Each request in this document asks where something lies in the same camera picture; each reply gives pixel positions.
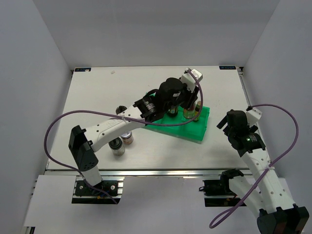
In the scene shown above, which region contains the red-lid sauce jar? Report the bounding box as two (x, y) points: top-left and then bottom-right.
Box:
(167, 106), (178, 117)

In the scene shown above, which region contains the small yellow-label bottle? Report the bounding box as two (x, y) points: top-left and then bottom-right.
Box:
(194, 101), (201, 121)

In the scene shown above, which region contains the black-top shaker jar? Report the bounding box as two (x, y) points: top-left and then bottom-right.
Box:
(116, 105), (127, 115)

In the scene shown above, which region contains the black-lid pepper jar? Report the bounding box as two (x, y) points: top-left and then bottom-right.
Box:
(109, 137), (125, 156)

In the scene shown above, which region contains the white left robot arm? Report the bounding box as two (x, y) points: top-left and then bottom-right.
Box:
(69, 74), (202, 195)

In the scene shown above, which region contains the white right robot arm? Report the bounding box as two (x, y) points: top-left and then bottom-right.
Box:
(217, 109), (310, 234)

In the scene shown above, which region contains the green three-compartment tray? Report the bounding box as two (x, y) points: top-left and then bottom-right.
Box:
(144, 106), (210, 142)

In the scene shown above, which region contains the blue corner label right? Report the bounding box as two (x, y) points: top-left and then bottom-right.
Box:
(219, 65), (236, 70)

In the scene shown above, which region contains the blue corner label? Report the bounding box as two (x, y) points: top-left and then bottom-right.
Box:
(219, 65), (236, 70)
(74, 67), (91, 72)

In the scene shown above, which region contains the blue corner label left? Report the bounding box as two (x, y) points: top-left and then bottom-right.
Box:
(74, 67), (91, 72)

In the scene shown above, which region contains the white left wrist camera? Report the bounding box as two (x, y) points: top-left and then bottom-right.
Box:
(180, 68), (203, 92)

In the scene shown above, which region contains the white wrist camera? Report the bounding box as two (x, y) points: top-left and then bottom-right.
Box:
(180, 68), (203, 92)
(245, 106), (262, 127)

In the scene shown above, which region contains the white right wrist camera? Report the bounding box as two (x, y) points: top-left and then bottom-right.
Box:
(245, 106), (262, 127)

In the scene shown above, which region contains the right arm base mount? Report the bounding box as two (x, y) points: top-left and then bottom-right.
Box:
(198, 169), (244, 207)

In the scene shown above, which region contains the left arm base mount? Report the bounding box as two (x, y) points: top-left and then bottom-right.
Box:
(72, 176), (124, 205)

